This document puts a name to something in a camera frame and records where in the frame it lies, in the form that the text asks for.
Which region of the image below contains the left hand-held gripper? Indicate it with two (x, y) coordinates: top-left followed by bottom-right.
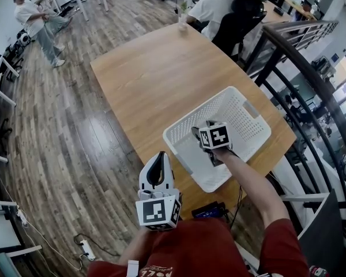
(135, 151), (182, 232)

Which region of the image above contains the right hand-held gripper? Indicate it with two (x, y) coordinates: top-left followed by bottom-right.
(191, 119), (235, 167)

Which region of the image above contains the white perforated plastic basket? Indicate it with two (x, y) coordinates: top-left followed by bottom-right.
(162, 85), (272, 194)

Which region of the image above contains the person's right forearm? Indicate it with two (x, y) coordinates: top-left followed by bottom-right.
(212, 149), (291, 234)

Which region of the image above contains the person's left forearm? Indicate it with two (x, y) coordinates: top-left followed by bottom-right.
(117, 226), (154, 267)

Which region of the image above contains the black device with blue screen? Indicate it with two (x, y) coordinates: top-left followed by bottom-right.
(191, 201), (228, 219)

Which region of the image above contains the wooden table with white legs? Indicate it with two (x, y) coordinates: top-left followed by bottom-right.
(89, 23), (331, 222)

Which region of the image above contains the person's red shirt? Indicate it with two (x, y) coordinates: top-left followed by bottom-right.
(85, 218), (311, 277)

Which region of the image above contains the white power strip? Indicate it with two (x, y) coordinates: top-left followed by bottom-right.
(79, 239), (96, 261)

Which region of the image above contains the black mesh office chair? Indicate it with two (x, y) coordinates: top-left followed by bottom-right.
(211, 0), (268, 65)

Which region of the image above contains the small glass vase with plant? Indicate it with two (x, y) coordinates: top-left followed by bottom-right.
(176, 1), (190, 35)

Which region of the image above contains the black stair railing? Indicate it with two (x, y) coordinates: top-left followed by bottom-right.
(244, 20), (346, 261)

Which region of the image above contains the long wooden desk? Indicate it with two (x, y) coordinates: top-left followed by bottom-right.
(239, 0), (318, 23)

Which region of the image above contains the dark grey desk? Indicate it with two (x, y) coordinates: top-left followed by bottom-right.
(297, 188), (346, 277)

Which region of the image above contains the clear bottle with red label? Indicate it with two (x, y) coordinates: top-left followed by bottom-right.
(308, 265), (332, 277)

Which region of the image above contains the white round device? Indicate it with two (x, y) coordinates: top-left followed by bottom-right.
(16, 29), (33, 46)

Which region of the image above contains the black power cable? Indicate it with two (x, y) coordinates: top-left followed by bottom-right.
(73, 233), (122, 257)

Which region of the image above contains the white strap clip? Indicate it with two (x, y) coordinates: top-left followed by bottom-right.
(126, 260), (139, 277)

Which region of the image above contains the white floor cable with adapter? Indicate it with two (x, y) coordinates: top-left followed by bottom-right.
(0, 177), (86, 272)

